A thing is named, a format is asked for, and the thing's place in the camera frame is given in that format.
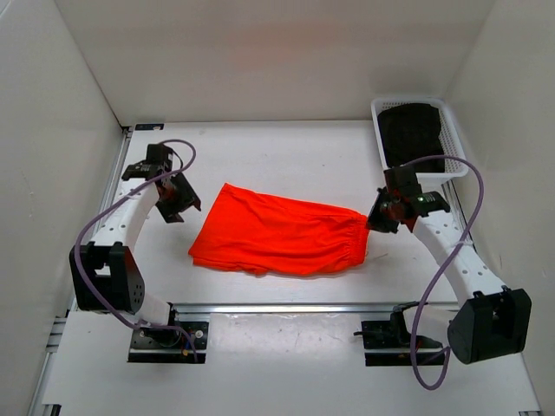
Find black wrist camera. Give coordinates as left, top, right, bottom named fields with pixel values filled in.
left=121, top=144, right=173, bottom=181
left=384, top=166, right=451, bottom=218

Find dark corner label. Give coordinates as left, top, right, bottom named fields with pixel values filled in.
left=134, top=123, right=165, bottom=131

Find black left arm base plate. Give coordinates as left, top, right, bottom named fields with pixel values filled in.
left=127, top=304, right=210, bottom=365

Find black folded shorts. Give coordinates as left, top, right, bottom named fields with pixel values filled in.
left=377, top=103, right=444, bottom=167

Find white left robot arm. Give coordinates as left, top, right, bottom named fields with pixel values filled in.
left=69, top=173, right=200, bottom=347

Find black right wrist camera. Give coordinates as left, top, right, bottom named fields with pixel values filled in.
left=384, top=166, right=451, bottom=218

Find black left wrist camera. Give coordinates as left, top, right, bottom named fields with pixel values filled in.
left=121, top=144, right=173, bottom=181

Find white perforated plastic basket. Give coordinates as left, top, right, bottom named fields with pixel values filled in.
left=371, top=96, right=465, bottom=170

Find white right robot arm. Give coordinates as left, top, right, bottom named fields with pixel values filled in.
left=367, top=188, right=532, bottom=364

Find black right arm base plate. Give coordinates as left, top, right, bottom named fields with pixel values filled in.
left=353, top=302, right=446, bottom=367

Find orange shorts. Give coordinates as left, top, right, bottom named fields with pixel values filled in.
left=188, top=184, right=369, bottom=276

